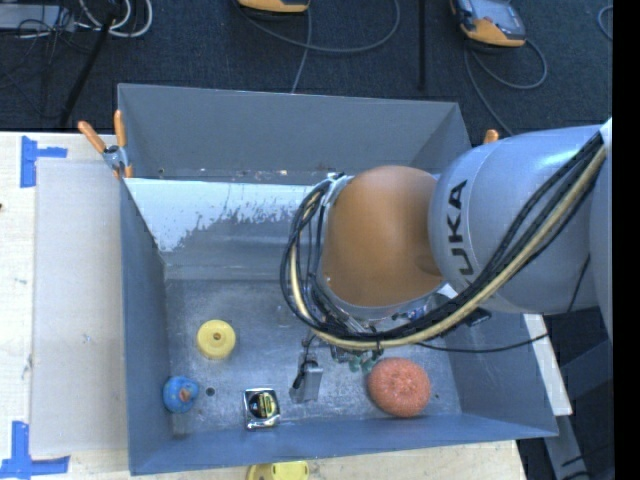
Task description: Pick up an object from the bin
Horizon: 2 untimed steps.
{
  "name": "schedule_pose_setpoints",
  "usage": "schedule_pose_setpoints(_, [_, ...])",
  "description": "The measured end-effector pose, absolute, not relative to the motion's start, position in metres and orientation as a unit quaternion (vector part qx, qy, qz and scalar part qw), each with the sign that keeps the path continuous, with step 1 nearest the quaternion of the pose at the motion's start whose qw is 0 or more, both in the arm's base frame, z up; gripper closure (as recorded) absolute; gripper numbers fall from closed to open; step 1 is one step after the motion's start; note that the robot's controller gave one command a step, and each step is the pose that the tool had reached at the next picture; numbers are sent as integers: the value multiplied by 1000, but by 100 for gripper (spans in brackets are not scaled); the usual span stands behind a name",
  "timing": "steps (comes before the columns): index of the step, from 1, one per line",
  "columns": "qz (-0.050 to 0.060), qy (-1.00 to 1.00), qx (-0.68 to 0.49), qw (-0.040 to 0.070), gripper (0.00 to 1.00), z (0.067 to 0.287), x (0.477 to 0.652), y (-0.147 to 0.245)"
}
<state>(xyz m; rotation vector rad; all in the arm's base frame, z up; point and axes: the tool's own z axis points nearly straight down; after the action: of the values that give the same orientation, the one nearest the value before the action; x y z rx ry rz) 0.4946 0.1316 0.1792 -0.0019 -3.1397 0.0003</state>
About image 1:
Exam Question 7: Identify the orange scouring ball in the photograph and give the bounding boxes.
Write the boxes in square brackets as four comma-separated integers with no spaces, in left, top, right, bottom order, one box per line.
[366,356,433,419]

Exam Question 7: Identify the yellow round spool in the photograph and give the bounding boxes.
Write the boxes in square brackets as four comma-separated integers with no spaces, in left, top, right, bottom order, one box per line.
[195,318,238,361]

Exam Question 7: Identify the blue toy duck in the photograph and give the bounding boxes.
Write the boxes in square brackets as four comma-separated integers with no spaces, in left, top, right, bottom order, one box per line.
[161,375,201,415]

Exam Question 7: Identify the grey metal bin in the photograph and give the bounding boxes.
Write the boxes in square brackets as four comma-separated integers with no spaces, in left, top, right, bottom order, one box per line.
[115,82,561,477]

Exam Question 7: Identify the pale flat board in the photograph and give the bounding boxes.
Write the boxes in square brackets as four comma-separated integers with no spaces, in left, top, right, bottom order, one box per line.
[28,157,132,462]

